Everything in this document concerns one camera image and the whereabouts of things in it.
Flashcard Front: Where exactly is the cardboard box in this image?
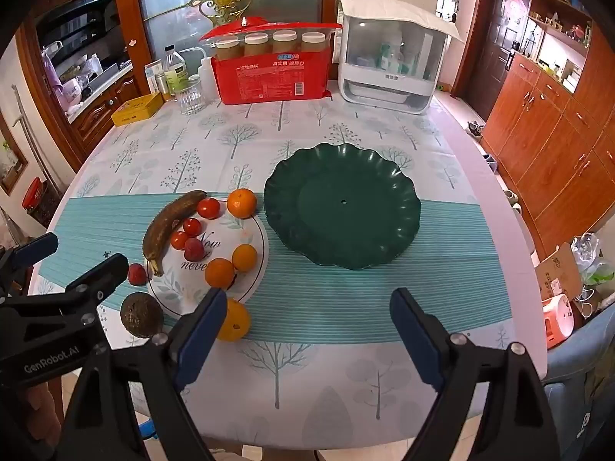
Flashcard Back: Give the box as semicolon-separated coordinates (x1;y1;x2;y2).
534;242;584;301

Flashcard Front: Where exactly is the orange and white appliance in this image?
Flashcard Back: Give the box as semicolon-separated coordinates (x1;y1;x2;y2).
542;294;575;347

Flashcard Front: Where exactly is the frosted glass door gold ornament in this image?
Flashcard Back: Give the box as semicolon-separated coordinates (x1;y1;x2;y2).
135;0;325;65

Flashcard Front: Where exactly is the red paper cup package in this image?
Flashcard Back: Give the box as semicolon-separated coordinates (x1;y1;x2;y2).
211;53;334;105

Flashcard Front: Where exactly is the dark green scalloped plate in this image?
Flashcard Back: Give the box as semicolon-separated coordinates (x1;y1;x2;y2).
263;146;422;270

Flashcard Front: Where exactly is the brown kitchen counter cabinet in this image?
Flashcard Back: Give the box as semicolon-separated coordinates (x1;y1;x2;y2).
67;65;135;154

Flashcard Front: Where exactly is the clear ribbed glass cup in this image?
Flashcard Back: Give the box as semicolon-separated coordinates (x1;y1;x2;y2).
179;79;208;116

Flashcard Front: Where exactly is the white lidded jar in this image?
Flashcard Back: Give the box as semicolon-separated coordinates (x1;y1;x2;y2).
244;33;270;57
214;36;241;58
301;32;326;55
272;30;298;55

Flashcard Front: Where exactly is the clear plastic bag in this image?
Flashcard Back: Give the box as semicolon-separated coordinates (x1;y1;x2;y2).
572;233;615;294

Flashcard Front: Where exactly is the teal striped table runner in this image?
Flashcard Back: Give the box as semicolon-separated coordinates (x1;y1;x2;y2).
29;197;517;342

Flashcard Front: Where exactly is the red jar packaging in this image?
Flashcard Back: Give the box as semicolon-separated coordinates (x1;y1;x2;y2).
199;22;343;63

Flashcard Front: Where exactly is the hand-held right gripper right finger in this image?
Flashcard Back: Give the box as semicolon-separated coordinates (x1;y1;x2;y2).
389;288;563;461

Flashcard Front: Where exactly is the small white plastic bottle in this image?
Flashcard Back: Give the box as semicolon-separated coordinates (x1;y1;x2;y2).
198;56;218;101

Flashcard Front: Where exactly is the round white printed placemat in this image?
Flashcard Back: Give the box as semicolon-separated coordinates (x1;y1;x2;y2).
144;196;270;320

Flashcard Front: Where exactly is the white dish cabinet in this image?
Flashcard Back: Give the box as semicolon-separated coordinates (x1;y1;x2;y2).
336;0;466;115

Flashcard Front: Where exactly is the wooden display shelf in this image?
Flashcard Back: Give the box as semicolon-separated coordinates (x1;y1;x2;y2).
526;0;594;94

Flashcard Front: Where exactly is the clear bottle green label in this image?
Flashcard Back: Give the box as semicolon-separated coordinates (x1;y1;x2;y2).
163;45;189;97

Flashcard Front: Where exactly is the blue chair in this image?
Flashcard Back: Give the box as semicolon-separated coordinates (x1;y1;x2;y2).
543;305;615;461

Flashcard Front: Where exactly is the yellow box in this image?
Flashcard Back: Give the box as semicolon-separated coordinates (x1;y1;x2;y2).
111;92;165;127

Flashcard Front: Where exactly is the small orange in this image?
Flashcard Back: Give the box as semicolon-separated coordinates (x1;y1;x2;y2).
204;258;236;290
232;244;259;272
214;298;253;343

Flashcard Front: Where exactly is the orange wooden cabinet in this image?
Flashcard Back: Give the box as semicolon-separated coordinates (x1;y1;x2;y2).
480;53;615;260

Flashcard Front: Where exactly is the dark wooden door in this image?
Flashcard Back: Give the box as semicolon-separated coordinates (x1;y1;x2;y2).
454;0;532;123

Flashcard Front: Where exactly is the overripe brown banana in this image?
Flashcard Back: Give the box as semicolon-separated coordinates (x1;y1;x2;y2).
141;189;208;277

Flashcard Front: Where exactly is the tree print tablecloth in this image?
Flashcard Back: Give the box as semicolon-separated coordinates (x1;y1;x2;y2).
26;91;549;452

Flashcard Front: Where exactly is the white and blue carton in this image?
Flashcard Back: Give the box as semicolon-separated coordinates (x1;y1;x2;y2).
145;60;166;94

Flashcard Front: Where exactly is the person's left hand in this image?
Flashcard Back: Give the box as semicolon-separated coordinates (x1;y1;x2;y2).
0;377;65;461

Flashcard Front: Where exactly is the dark brown avocado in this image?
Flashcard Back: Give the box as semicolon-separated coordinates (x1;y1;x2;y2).
120;292;165;338

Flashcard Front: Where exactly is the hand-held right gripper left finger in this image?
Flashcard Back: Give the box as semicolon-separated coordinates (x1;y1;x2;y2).
54;288;229;461

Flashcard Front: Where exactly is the large orange mandarin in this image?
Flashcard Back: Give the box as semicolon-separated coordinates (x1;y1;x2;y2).
226;188;258;218

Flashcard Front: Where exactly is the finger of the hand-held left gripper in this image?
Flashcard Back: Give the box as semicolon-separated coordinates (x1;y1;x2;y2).
0;252;130;342
0;233;59;298

